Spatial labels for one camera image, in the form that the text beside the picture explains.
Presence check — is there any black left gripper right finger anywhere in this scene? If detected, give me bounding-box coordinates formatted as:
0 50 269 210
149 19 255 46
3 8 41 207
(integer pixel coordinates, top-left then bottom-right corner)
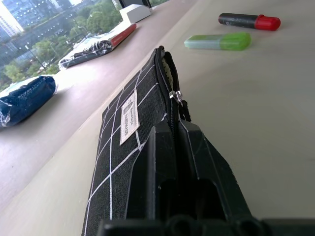
177 119 253 221

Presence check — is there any dark blue wrapped bundle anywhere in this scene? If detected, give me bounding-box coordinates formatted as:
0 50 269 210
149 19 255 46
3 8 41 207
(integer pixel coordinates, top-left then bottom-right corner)
0 75 58 128

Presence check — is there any green highlighter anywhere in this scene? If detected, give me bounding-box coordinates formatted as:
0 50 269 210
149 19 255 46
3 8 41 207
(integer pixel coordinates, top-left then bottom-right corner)
184 32 252 51

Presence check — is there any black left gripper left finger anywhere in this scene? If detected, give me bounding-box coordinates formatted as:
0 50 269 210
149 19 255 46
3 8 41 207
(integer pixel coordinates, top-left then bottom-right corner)
126 121 178 220

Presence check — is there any white box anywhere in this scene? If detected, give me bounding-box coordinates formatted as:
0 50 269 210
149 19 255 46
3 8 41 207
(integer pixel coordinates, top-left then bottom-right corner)
119 3 152 23

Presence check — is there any black marker with red cap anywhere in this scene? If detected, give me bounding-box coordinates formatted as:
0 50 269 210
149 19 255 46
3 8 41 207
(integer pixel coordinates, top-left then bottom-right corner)
218 12 282 31

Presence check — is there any black grid zipper pouch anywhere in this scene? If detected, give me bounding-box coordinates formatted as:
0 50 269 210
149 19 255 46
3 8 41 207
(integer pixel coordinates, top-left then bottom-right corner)
82 45 192 236

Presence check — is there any red book in plastic wrap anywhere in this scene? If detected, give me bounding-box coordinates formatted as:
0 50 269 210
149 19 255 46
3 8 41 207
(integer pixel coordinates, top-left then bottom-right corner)
58 23 137 69

